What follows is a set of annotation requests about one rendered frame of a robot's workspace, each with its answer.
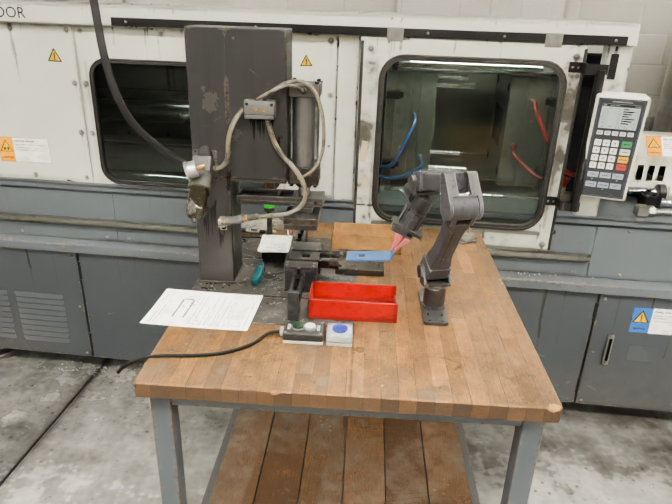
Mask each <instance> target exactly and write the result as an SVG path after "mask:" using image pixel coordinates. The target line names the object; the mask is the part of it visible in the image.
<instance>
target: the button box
mask: <svg viewBox="0 0 672 504"><path fill-rule="evenodd" d="M295 322H301V323H303V328H301V329H295V328H293V327H292V324H293V323H295ZM306 323H314V324H315V325H316V328H315V329H312V330H308V329H306V328H305V324H306ZM324 330H325V323H323V322H304V321H289V320H287V321H286V322H285V326H284V327H282V326H281V327H280V330H272V331H268V332H266V333H265V334H263V335H262V336H260V337H259V338H258V339H256V340H255V341H253V342H251V343H248V344H246V345H243V346H240V347H237V348H233V349H230V350H225V351H219V352H211V353H196V354H154V355H147V356H142V357H139V358H136V359H133V360H131V361H129V362H127V363H125V364H124V365H122V366H121V367H120V368H119V369H118V370H117V371H116V373H117V374H119V373H120V372H121V371H122V370H123V369H124V368H126V367H127V366H129V365H131V364H133V363H135V362H138V361H141V360H146V359H148V358H164V357H207V356H217V355H223V354H228V353H232V352H236V351H239V350H242V349H245V348H248V347H250V346H253V345H255V344H256V343H258V342H259V341H260V340H262V339H263V338H265V337H266V336H268V335H270V334H274V333H280V336H282V339H283V343H293V344H310V345H323V339H324Z"/></svg>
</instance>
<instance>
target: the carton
mask: <svg viewBox="0 0 672 504"><path fill-rule="evenodd" d="M391 226H392V225H384V224H363V223H343V222H334V223H333V229H332V240H331V250H338V249H356V250H376V251H390V250H391V248H392V245H393V242H394V237H395V232H394V231H392V230H391Z"/></svg>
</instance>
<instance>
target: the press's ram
mask: <svg viewBox="0 0 672 504"><path fill-rule="evenodd" d="M296 186H298V190H290V189H268V188H247V187H242V188H241V189H240V191H239V192H238V194H237V195H236V199H237V203H241V204H262V205H283V206H288V208H287V210H286V211H290V210H292V209H294V208H296V207H297V206H298V205H299V204H300V203H301V201H302V199H303V188H302V185H301V184H296ZM306 186H307V190H308V198H307V201H306V203H305V205H304V206H303V208H302V209H300V210H299V211H298V212H296V213H295V214H292V215H289V216H284V217H283V229H286V233H287V235H292V234H293V230H308V231H317V230H318V226H319V222H320V217H321V213H322V207H323V204H324V200H325V191H311V190H310V188H311V186H313V185H306Z"/></svg>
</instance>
